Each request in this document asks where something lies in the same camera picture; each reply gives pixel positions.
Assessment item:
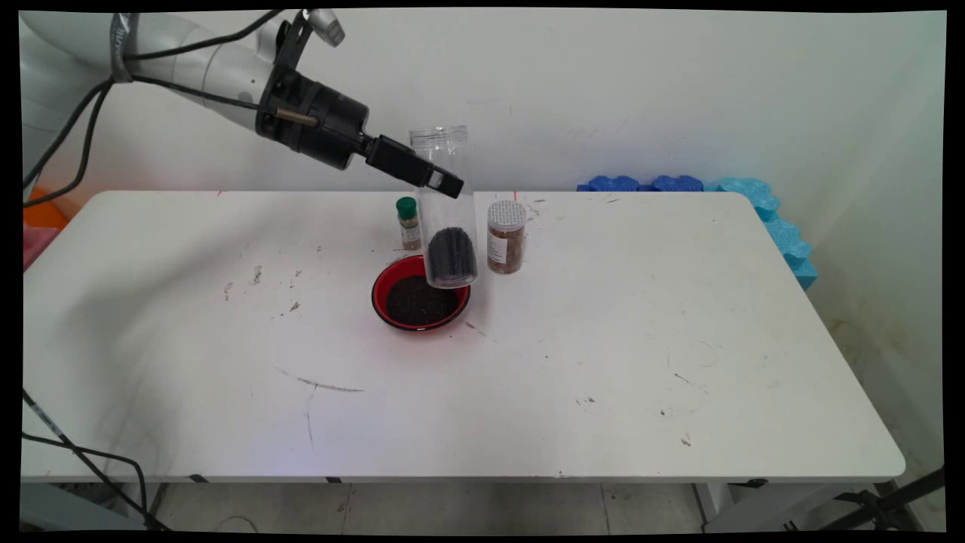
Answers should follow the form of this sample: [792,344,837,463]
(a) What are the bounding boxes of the orange plastic object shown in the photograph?
[23,185,81,231]

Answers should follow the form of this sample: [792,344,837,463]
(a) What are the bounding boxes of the pink plastic object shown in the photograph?
[23,225,61,272]

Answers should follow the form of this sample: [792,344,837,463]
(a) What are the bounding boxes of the light blue foam mat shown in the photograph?
[703,177,819,292]

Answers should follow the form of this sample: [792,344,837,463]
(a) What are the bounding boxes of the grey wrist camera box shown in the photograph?
[305,8,346,48]

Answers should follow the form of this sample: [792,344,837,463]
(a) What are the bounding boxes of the red bowl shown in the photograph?
[371,254,472,333]

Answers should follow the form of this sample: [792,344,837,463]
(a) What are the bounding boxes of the black camera cable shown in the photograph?
[21,8,287,189]

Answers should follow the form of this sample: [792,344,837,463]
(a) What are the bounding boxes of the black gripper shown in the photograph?
[255,66,465,200]

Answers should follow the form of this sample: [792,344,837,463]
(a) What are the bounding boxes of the black hanging cable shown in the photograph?
[21,431,152,529]
[21,388,163,531]

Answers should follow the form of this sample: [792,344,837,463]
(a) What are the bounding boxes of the green-capped spice bottle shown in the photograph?
[396,197,423,251]

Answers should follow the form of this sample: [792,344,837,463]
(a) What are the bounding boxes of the dark blue foam mat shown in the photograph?
[577,175,706,192]

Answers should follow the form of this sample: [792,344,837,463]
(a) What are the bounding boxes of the brown spice jar white lid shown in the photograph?
[486,200,527,275]

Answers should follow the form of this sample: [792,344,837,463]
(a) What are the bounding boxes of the white table leg frame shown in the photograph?
[694,481,887,533]

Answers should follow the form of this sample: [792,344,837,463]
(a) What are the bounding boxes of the black tripod legs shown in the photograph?
[818,466,945,532]

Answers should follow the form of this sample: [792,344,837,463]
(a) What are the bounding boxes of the clear plastic jar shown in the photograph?
[409,125,479,290]

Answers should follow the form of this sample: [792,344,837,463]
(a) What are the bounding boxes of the grey velcro strap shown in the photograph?
[109,13,142,82]

